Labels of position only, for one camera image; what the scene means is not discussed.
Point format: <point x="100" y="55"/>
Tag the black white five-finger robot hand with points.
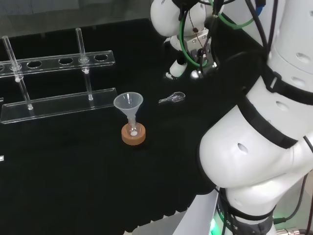
<point x="199" y="40"/>

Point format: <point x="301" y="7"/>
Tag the clear plastic funnel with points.
<point x="128" y="102"/>

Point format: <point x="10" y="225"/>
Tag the glass round-bottom flask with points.
<point x="137" y="130"/>

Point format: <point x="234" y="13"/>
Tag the clear funnel stand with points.
<point x="61" y="106"/>

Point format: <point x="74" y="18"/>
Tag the black bench cloth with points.
<point x="85" y="176"/>

